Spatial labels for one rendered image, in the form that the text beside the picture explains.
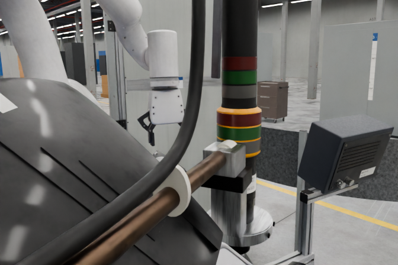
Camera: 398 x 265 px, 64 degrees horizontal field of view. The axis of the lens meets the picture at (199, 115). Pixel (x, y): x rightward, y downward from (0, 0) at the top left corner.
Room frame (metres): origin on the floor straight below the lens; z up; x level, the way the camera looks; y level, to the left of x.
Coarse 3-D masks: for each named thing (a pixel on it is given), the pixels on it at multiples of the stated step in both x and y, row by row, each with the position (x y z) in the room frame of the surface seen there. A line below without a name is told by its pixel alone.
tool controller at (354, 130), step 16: (320, 128) 0.90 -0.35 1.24; (336, 128) 0.90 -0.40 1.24; (352, 128) 0.92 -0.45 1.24; (368, 128) 0.93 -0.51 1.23; (384, 128) 0.95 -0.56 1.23; (320, 144) 0.90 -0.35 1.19; (336, 144) 0.86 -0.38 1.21; (352, 144) 0.87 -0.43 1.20; (368, 144) 0.91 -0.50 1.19; (384, 144) 0.97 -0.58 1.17; (304, 160) 0.95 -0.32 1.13; (320, 160) 0.90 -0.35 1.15; (336, 160) 0.86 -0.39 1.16; (352, 160) 0.90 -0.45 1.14; (368, 160) 0.95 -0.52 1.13; (304, 176) 0.95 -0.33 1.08; (320, 176) 0.90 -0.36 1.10; (336, 176) 0.89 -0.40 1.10; (352, 176) 0.93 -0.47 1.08; (368, 176) 0.98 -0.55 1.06
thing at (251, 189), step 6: (246, 162) 0.29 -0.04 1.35; (252, 162) 0.29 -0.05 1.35; (252, 168) 0.29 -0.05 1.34; (252, 174) 0.30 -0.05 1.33; (252, 180) 0.29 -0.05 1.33; (252, 186) 0.29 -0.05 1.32; (252, 192) 0.30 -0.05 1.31; (246, 198) 0.29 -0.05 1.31; (252, 198) 0.30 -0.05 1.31; (246, 204) 0.29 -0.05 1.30; (252, 204) 0.30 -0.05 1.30; (246, 210) 0.29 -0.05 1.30; (252, 210) 0.30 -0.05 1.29; (246, 216) 0.29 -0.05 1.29; (252, 216) 0.30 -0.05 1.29; (246, 222) 0.29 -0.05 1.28; (240, 252) 0.30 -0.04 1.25; (246, 252) 0.30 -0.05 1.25
